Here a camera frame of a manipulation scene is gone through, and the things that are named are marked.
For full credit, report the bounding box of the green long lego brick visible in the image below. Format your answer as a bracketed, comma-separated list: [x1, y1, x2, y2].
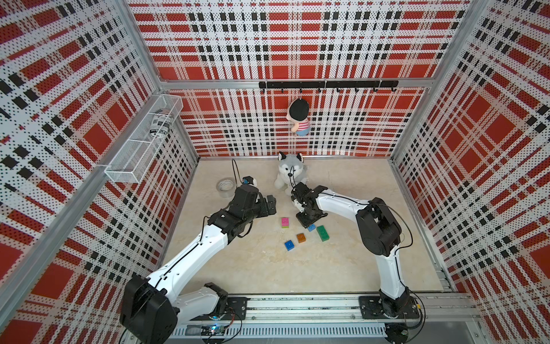
[317, 226, 330, 242]

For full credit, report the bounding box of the orange square lego brick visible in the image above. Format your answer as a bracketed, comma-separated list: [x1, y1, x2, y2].
[296, 233, 306, 243]

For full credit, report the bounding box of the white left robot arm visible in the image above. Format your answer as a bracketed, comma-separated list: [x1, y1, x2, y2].
[120, 184, 276, 343]

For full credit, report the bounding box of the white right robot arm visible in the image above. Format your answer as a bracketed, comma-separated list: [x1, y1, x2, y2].
[291, 183, 409, 302]

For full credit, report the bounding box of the dark blue square lego brick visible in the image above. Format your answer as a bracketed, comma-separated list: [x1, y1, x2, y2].
[284, 240, 295, 251]

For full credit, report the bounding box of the clear tape roll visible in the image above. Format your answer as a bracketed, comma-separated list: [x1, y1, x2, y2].
[216, 178, 237, 199]

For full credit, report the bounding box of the grey white husky plush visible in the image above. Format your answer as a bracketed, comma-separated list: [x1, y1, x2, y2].
[274, 152, 308, 196]

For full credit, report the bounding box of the hanging boy doll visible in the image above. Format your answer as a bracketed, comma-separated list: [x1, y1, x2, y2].
[286, 98, 311, 136]

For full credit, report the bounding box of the patterned can in basket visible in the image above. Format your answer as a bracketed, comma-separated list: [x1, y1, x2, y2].
[149, 108, 173, 138]

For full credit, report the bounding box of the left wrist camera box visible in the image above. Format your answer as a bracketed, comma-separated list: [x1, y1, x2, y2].
[241, 176, 258, 187]

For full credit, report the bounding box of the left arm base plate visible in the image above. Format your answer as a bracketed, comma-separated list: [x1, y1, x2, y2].
[209, 296, 249, 320]

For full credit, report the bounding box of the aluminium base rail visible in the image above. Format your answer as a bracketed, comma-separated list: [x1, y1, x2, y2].
[228, 292, 481, 324]

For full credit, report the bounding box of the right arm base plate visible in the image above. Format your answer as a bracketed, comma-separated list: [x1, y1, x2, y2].
[358, 294, 421, 320]

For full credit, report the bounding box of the white wire basket shelf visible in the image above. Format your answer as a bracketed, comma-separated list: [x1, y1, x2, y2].
[105, 94, 183, 183]

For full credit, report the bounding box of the black hook rail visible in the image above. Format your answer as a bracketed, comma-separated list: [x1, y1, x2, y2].
[259, 80, 399, 91]

